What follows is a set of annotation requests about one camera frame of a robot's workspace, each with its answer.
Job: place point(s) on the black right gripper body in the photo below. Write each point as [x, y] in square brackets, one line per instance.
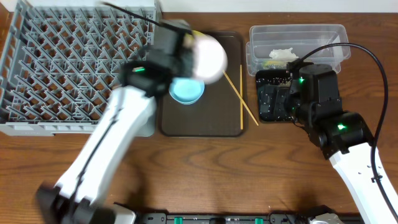
[281, 106]

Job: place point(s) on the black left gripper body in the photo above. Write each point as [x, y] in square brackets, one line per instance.
[189, 58]

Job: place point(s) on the yellow plate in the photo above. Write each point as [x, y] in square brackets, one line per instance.
[197, 33]

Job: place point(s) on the white pink bowl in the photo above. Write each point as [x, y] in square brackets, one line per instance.
[209, 60]

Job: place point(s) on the light blue bowl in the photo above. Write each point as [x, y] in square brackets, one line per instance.
[186, 91]

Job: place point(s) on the white wrapper waste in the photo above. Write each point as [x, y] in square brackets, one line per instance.
[283, 54]

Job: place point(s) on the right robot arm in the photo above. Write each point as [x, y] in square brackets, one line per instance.
[309, 97]

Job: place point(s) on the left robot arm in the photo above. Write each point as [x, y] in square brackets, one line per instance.
[78, 195]

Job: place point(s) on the black waste tray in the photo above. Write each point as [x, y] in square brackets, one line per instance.
[267, 81]

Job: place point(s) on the grey dishwasher rack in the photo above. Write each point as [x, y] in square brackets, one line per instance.
[61, 60]

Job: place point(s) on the clear plastic bin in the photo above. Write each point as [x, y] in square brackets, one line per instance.
[303, 38]

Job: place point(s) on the dark brown serving tray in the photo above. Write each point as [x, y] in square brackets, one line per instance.
[218, 112]

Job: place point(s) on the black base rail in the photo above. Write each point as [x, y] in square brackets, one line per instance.
[272, 218]

